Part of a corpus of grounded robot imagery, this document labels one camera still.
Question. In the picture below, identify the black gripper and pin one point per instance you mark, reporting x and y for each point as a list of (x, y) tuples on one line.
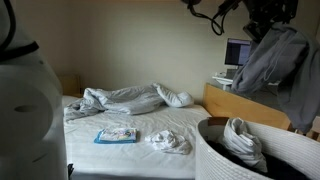
[(270, 10)]

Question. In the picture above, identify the grey garment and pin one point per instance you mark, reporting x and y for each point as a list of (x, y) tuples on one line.
[(293, 66)]

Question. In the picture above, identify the cream white cloth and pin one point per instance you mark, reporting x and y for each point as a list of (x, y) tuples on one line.
[(243, 143)]

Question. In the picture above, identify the white shirt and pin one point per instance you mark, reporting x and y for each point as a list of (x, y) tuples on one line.
[(168, 141)]

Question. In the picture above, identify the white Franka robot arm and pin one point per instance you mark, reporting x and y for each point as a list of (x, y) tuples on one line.
[(30, 100)]

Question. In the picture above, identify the white woven laundry basket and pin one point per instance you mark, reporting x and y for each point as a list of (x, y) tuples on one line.
[(216, 153)]

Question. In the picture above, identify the wide black monitor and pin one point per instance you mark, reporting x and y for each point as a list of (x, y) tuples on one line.
[(237, 51)]

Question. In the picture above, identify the grey desktop box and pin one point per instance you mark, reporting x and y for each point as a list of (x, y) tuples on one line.
[(230, 73)]

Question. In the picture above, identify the white desk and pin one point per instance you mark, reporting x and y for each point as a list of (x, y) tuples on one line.
[(223, 80)]

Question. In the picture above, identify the gray rumpled blanket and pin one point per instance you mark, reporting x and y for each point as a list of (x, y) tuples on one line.
[(123, 100)]

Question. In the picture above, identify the bed with white sheet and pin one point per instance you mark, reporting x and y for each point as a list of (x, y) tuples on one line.
[(126, 156)]

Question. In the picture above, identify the small wooden nightstand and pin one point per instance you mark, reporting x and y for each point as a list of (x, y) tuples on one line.
[(70, 86)]

